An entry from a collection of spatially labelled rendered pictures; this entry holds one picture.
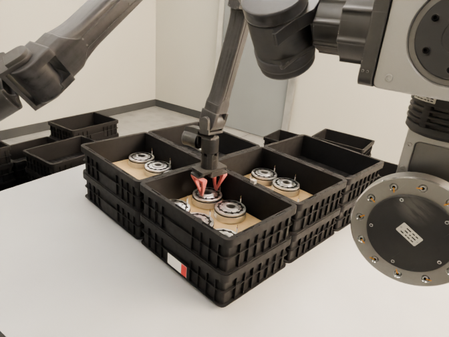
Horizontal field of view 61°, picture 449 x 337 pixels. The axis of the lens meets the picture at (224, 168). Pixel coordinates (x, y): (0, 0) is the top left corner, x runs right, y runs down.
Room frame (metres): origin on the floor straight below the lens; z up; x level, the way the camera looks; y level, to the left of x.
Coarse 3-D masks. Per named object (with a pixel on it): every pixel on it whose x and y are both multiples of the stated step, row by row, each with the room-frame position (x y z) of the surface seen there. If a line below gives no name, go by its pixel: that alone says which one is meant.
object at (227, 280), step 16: (144, 224) 1.02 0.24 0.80; (144, 240) 1.04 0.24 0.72; (160, 240) 0.98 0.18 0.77; (288, 240) 0.97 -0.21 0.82; (160, 256) 0.97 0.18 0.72; (176, 256) 0.92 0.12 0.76; (192, 256) 0.86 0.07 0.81; (272, 256) 0.94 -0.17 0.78; (176, 272) 0.91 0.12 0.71; (192, 272) 0.87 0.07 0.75; (208, 272) 0.81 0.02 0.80; (240, 272) 0.82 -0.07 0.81; (256, 272) 0.88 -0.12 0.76; (272, 272) 0.94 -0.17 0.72; (208, 288) 0.83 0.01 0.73; (224, 288) 0.79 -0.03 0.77; (240, 288) 0.84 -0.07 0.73; (224, 304) 0.79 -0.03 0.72
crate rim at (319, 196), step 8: (240, 152) 1.38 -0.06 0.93; (248, 152) 1.40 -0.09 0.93; (272, 152) 1.43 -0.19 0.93; (296, 160) 1.35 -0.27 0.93; (312, 168) 1.29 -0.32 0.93; (240, 176) 1.16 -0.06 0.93; (336, 176) 1.23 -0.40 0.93; (256, 184) 1.11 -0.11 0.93; (336, 184) 1.17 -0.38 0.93; (344, 184) 1.18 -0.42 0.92; (272, 192) 1.06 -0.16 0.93; (320, 192) 1.09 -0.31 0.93; (328, 192) 1.11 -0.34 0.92; (336, 192) 1.15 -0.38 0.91; (288, 200) 1.02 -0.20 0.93; (304, 200) 1.03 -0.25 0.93; (312, 200) 1.04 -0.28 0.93; (320, 200) 1.08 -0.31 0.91; (304, 208) 1.01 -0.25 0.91
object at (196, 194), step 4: (200, 188) 1.18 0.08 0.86; (208, 188) 1.19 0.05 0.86; (212, 188) 1.19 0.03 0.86; (196, 192) 1.15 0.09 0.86; (216, 192) 1.17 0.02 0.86; (220, 192) 1.16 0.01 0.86; (196, 196) 1.12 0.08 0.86; (200, 196) 1.12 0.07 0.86; (212, 196) 1.13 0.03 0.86; (216, 196) 1.13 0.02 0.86; (220, 196) 1.13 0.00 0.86; (200, 200) 1.10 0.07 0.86; (204, 200) 1.10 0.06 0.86; (208, 200) 1.10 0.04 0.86; (212, 200) 1.10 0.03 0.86; (216, 200) 1.11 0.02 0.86
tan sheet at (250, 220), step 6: (186, 198) 1.16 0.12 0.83; (192, 204) 1.12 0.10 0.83; (192, 210) 1.08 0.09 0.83; (198, 210) 1.08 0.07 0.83; (204, 210) 1.09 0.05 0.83; (210, 210) 1.09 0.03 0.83; (210, 216) 1.05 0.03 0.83; (246, 216) 1.07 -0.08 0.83; (252, 216) 1.07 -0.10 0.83; (216, 222) 1.02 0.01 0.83; (246, 222) 1.03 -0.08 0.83; (252, 222) 1.04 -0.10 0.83; (258, 222) 1.04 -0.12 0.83; (216, 228) 0.98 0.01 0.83; (228, 228) 0.99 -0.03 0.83; (234, 228) 0.99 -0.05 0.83; (240, 228) 1.00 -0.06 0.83; (246, 228) 1.00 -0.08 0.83
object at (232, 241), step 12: (156, 180) 1.08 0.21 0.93; (240, 180) 1.14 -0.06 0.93; (144, 192) 1.02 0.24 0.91; (156, 192) 1.00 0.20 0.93; (264, 192) 1.06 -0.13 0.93; (168, 204) 0.94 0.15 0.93; (288, 204) 1.00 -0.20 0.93; (180, 216) 0.90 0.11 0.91; (192, 216) 0.88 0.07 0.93; (276, 216) 0.92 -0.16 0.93; (288, 216) 0.95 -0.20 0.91; (204, 228) 0.83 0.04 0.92; (252, 228) 0.84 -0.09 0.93; (264, 228) 0.87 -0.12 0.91; (216, 240) 0.80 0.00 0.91; (228, 240) 0.78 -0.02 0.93; (240, 240) 0.80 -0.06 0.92
